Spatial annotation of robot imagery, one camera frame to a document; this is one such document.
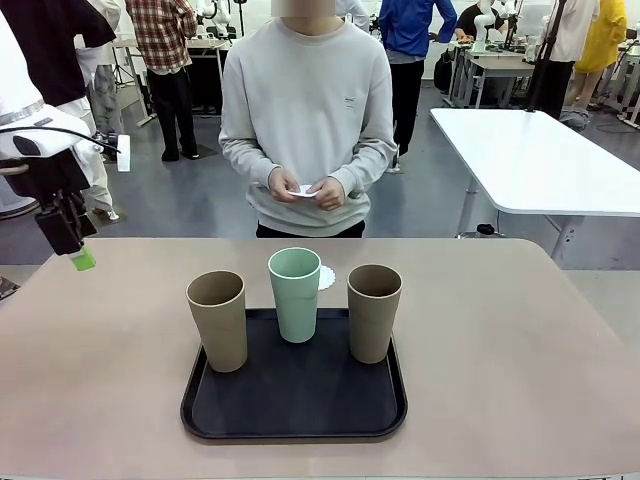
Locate black plastic tray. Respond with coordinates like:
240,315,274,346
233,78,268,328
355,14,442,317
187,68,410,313
180,307,409,441

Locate person's left hand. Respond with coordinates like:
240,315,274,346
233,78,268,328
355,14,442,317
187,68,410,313
307,174,346,211

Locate person in grey sweatshirt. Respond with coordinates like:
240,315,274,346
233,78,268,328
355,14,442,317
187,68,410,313
218,4,399,239

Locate person in yellow coat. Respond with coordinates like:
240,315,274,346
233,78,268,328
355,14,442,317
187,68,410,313
567,0,629,111

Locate person in blue shirt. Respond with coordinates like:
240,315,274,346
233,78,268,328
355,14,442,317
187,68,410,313
378,0,459,171

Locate white table with legs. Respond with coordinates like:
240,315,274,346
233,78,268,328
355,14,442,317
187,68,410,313
429,107,640,269

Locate person in plaid shirt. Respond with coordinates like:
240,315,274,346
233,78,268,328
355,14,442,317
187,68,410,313
124,0,201,162

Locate person in cream top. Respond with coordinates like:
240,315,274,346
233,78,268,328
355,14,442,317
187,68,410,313
529,0,601,121

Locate black stand pole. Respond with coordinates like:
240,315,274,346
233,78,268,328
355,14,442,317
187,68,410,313
524,0,569,115

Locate tan tall cup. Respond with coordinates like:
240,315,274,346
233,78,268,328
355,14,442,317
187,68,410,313
186,270,249,374

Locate brown tall cup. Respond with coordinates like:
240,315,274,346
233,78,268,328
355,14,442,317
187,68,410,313
346,264,404,364

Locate beige topped desk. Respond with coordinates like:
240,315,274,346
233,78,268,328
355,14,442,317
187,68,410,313
112,37,231,126

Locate person's left forearm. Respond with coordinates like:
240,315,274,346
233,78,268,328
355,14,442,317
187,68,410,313
327,134,399,195

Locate person's right hand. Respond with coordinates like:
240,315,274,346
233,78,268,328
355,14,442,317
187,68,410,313
267,167,304,204

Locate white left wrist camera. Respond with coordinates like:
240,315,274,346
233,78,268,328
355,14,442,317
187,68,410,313
116,134,132,174

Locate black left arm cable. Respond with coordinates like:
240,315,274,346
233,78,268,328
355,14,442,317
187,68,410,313
0,124,122,154

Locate seated person in black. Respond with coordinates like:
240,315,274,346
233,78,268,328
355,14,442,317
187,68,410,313
454,4,484,44

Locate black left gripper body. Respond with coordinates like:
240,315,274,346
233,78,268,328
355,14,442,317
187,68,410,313
0,145,92,202

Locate person in white top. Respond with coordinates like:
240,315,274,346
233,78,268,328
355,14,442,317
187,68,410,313
334,0,371,36

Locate mint green tall cup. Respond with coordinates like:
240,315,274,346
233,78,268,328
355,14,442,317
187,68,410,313
267,248,322,344

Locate black backpack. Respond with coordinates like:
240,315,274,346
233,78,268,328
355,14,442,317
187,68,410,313
433,49,454,95

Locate grey workbench desk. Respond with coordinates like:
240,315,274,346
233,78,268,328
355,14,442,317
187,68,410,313
449,39,539,109

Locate person in black shirt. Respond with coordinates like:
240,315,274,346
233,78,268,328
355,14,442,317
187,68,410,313
0,0,119,221

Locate person in grey patterned skirt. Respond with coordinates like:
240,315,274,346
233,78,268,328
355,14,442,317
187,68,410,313
74,0,129,161

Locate grey cloth bundle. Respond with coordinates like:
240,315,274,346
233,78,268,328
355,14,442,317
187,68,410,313
558,106,591,132

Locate person's right forearm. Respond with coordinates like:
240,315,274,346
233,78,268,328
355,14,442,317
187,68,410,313
218,134,281,194

